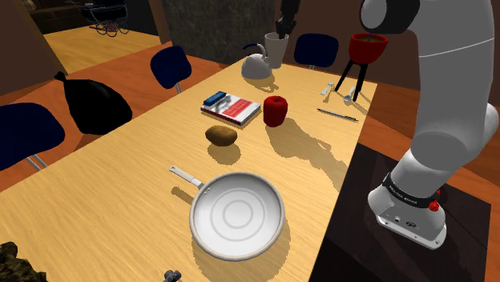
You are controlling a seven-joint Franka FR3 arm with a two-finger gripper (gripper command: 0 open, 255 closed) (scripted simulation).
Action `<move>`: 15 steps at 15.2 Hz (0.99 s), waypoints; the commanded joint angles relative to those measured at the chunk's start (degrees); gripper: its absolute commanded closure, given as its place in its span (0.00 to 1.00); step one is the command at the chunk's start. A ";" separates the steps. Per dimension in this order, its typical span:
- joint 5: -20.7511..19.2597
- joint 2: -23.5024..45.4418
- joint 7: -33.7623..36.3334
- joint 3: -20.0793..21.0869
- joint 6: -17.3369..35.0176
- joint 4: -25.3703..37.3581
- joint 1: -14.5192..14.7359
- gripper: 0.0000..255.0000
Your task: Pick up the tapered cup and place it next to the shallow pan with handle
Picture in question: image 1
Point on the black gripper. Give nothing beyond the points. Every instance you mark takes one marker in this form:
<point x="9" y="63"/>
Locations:
<point x="290" y="11"/>

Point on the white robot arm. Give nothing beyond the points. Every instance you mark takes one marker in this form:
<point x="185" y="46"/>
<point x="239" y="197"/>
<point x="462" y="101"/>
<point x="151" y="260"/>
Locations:
<point x="453" y="101"/>

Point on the white cup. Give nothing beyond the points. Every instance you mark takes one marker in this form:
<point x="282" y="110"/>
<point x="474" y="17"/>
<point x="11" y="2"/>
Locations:
<point x="275" y="52"/>

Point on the dark blue chair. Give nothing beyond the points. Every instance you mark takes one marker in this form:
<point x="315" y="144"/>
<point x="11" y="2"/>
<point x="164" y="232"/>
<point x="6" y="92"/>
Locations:
<point x="170" y="67"/>
<point x="27" y="134"/>
<point x="315" y="50"/>

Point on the red pot on black legs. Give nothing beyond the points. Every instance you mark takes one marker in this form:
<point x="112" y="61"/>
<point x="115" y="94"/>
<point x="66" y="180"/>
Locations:
<point x="366" y="49"/>

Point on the small silver utensil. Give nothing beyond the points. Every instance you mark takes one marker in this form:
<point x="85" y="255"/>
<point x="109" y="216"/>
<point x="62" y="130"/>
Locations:
<point x="327" y="88"/>

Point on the red apple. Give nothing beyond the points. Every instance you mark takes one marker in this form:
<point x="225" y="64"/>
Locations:
<point x="275" y="111"/>

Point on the silver spoon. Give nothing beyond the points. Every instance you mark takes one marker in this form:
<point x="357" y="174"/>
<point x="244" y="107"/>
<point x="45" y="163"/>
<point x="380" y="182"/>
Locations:
<point x="349" y="95"/>

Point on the red and white book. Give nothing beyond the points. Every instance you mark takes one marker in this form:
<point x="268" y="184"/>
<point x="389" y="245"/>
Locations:
<point x="238" y="110"/>

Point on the dark pen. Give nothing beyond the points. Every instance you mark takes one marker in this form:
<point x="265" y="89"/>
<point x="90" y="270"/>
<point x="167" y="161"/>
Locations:
<point x="336" y="115"/>

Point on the blue stapler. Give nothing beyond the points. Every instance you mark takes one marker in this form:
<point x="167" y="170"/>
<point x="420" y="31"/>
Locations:
<point x="214" y="98"/>

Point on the brown potato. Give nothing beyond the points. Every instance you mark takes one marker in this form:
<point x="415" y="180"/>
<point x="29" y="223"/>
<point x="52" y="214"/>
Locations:
<point x="221" y="135"/>

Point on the dark pram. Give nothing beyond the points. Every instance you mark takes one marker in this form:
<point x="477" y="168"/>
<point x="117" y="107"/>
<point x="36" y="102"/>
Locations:
<point x="105" y="15"/>

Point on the white frying pan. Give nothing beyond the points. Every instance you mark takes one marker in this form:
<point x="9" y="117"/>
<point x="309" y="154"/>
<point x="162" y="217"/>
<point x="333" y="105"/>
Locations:
<point x="237" y="216"/>

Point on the black rubbish bag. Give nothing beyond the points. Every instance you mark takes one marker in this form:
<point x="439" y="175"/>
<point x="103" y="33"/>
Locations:
<point x="95" y="105"/>

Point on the dark robot stand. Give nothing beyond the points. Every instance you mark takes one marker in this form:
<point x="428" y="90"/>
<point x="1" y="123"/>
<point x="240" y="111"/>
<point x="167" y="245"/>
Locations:
<point x="375" y="250"/>

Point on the wooden table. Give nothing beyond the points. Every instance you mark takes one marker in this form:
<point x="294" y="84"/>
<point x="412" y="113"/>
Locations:
<point x="117" y="211"/>

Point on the small grey object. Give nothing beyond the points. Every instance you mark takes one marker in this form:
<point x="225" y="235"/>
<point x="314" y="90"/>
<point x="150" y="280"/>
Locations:
<point x="172" y="276"/>

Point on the brown rocky lump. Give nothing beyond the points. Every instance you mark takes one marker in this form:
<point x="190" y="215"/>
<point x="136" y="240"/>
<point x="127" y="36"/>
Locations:
<point x="17" y="265"/>

